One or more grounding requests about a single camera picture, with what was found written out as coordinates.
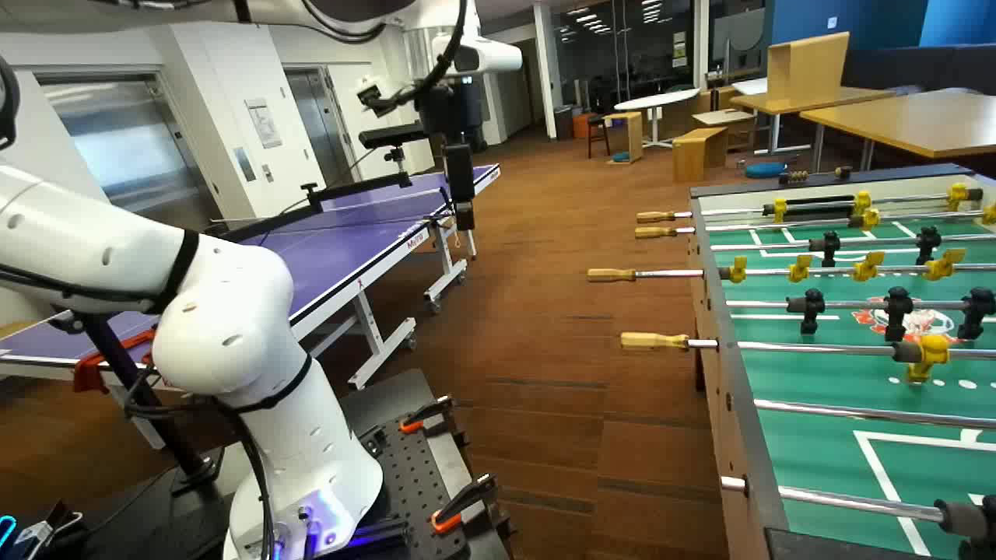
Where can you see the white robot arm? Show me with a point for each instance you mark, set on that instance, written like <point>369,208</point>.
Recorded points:
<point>226,310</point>

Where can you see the wooden table right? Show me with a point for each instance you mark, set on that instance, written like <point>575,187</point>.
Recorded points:
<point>933,127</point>

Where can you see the wooden bench stool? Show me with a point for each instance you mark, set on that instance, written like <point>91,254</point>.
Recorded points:
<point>696,154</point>

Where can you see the black tripod stand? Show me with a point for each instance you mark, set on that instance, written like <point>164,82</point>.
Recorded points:
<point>198,470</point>

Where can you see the red clamp on table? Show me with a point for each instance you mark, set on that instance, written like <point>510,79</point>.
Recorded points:
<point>112,356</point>

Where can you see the yellow foosball player front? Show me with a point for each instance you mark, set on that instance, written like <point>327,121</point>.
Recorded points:
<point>930,353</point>

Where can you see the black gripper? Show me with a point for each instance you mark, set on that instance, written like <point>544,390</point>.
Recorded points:
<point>459,164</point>

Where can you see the green foosball table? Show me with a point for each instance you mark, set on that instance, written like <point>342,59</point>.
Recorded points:
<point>808,315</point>

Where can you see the purple ping pong table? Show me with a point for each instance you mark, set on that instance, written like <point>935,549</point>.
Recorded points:
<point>334,260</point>

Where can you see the orange black clamp near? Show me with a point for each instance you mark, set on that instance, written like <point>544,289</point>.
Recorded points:
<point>453,512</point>

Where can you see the white round table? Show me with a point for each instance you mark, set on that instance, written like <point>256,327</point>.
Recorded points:
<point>654,111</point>

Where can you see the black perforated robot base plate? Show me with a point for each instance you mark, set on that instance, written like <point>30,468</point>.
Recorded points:
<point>422,473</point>

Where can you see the orange black clamp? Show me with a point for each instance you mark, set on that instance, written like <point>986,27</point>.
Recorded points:
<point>422,415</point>
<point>453,512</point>

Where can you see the orange black clamp far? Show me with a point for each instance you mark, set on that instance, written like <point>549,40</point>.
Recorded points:
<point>422,415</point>

